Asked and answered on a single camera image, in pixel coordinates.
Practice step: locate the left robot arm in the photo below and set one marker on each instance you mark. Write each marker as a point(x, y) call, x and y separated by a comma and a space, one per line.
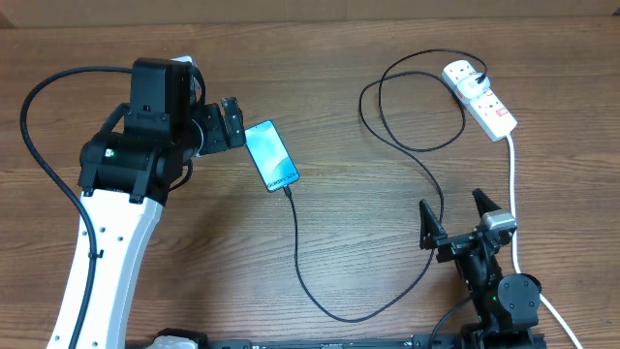
point(127, 170)

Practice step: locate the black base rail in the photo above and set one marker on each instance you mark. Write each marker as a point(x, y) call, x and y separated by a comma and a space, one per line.
point(176, 338)

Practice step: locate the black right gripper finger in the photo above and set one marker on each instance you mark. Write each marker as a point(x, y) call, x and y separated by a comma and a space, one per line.
point(483, 203)
point(431, 228)

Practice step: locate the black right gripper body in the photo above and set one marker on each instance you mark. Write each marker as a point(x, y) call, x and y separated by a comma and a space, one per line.
point(477, 267)

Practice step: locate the Samsung Galaxy smartphone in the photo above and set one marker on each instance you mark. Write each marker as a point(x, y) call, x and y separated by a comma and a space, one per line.
point(271, 158)

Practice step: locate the white power strip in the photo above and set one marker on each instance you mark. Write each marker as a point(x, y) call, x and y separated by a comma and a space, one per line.
point(490, 113)

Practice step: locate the white USB charger plug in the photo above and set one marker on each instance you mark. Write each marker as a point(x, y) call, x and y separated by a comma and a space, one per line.
point(472, 87)

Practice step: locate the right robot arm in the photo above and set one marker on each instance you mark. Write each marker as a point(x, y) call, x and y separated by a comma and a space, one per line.
point(506, 305)

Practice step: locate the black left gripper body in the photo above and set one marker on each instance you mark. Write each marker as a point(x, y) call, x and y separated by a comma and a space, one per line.
point(212, 124)

